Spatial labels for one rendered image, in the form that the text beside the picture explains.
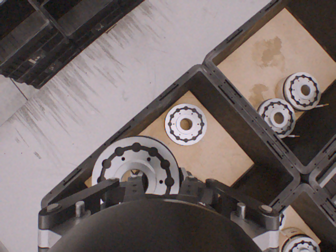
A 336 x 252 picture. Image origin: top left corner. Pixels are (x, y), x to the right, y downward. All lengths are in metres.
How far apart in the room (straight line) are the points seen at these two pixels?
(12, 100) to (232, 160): 1.95
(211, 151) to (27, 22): 1.24
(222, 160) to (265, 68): 0.28
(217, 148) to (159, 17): 0.54
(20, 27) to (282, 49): 1.33
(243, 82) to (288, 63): 0.16
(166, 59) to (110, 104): 0.27
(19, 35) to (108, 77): 0.79
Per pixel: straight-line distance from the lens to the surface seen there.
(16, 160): 0.73
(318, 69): 0.58
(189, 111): 0.29
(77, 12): 1.29
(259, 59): 0.46
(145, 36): 0.59
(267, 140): 0.29
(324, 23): 0.60
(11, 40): 1.27
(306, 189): 0.36
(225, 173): 0.37
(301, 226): 0.55
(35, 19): 1.24
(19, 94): 1.91
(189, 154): 0.33
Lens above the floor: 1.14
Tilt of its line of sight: 87 degrees down
